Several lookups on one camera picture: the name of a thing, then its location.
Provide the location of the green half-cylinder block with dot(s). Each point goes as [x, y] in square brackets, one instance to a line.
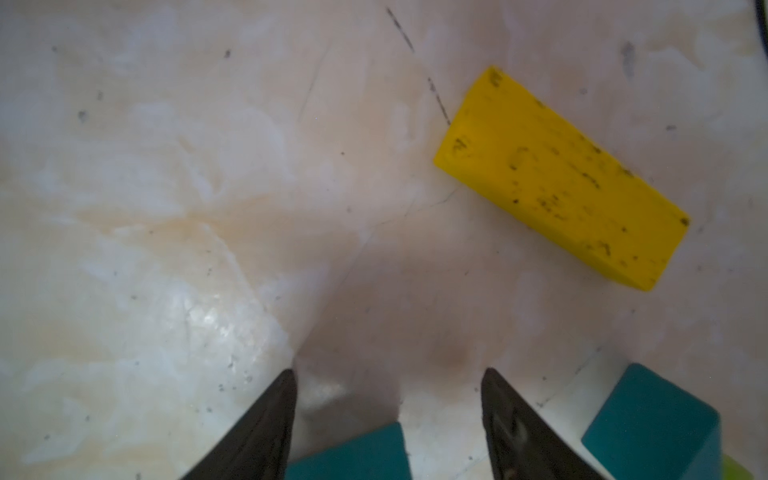
[733, 470]

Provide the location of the teal triangle block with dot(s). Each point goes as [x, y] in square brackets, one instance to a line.
[649, 428]
[379, 454]

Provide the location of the yellow long block top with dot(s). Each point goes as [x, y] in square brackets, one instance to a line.
[515, 151]

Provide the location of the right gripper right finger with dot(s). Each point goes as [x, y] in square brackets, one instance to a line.
[521, 445]

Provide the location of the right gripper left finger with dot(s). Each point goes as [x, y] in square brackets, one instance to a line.
[258, 445]

